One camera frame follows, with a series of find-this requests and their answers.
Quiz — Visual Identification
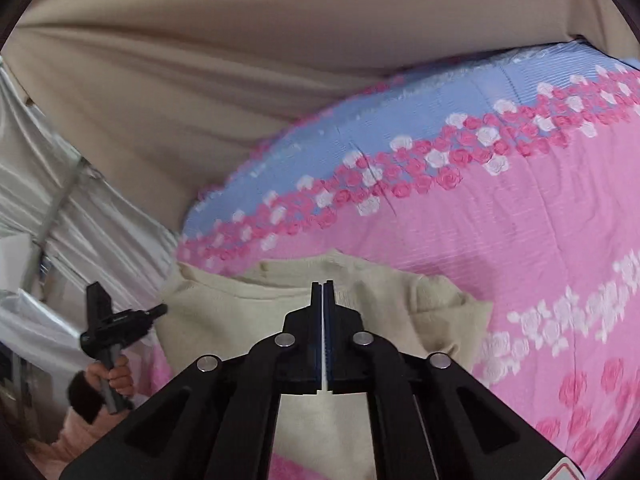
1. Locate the cream knit sweater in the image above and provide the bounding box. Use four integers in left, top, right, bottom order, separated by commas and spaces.
154, 249, 494, 480

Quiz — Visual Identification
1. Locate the person's left forearm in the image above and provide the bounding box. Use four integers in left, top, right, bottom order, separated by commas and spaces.
22, 371, 132, 480

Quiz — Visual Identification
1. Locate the pink floral bedsheet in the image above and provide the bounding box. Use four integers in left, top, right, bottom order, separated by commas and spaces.
144, 37, 640, 480

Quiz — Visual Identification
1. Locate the person's left hand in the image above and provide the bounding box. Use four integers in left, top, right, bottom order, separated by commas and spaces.
86, 354, 137, 412

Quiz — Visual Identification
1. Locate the beige curtain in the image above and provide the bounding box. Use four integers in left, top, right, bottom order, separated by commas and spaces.
0, 0, 640, 235

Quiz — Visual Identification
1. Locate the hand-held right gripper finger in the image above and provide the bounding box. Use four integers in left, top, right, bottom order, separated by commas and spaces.
324, 280, 584, 480
60, 281, 326, 480

